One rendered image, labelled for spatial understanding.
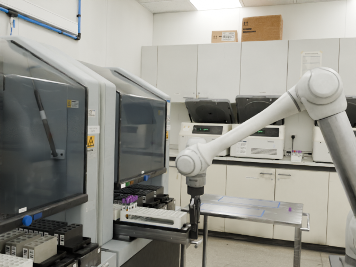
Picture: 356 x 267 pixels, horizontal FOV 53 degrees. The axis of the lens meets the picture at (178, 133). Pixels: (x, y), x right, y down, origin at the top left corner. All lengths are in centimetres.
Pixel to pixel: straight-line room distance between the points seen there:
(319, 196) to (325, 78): 267
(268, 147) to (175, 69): 147
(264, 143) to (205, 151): 248
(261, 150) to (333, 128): 253
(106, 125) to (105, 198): 31
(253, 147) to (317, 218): 95
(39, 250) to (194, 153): 62
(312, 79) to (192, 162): 51
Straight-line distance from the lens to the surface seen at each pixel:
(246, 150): 384
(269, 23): 428
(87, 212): 148
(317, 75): 129
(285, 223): 181
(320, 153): 382
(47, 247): 129
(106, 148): 156
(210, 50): 428
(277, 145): 381
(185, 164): 133
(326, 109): 132
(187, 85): 429
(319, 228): 394
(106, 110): 154
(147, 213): 163
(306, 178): 383
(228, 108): 408
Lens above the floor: 129
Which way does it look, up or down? 2 degrees down
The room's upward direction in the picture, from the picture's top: 2 degrees clockwise
